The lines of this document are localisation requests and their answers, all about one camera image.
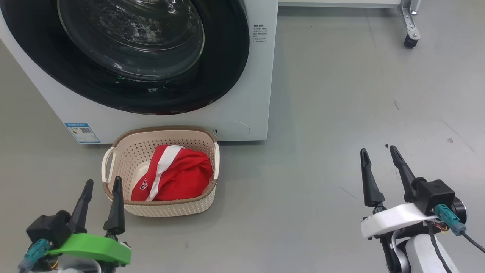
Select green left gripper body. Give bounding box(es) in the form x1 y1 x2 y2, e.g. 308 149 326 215
47 232 132 265

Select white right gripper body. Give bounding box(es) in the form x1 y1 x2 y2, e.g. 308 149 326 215
360 203 436 238

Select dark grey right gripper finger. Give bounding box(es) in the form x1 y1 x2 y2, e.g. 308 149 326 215
360 148 386 208
389 146 417 203

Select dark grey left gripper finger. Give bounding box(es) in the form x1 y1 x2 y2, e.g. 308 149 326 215
68 179 94 234
103 176 126 235

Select red shorts with white stripe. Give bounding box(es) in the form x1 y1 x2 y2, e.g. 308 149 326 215
131 144 213 202

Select black glass washing machine door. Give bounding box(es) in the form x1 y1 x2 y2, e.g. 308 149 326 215
0 0 250 115

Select cream perforated laundry basket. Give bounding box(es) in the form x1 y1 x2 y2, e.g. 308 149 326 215
101 126 220 217

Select white front-load washing machine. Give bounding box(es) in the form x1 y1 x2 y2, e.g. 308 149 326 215
0 0 280 144

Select blue energy label sticker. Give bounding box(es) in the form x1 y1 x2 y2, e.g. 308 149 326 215
64 122 101 144

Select metal leg with caster wheel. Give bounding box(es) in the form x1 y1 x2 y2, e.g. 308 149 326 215
396 0 422 49

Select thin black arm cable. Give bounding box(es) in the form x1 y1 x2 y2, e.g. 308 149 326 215
428 224 451 273

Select black cable with teal connector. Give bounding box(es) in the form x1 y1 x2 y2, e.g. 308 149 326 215
18 239 53 273
435 204 485 254

